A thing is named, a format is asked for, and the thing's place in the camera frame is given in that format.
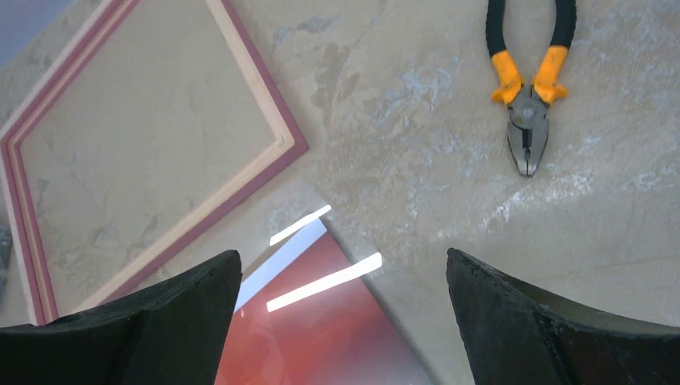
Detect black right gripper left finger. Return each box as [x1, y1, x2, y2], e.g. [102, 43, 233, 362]
[1, 250, 242, 384]

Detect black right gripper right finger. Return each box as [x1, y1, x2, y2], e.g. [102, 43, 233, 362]
[446, 248, 679, 384]

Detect yellow black pliers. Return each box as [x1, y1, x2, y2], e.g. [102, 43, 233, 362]
[484, 0, 577, 178]

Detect pink wooden picture frame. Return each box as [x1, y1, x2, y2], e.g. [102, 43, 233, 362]
[1, 1, 307, 324]

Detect sunset photo print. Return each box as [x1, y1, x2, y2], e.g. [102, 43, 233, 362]
[216, 220, 431, 384]

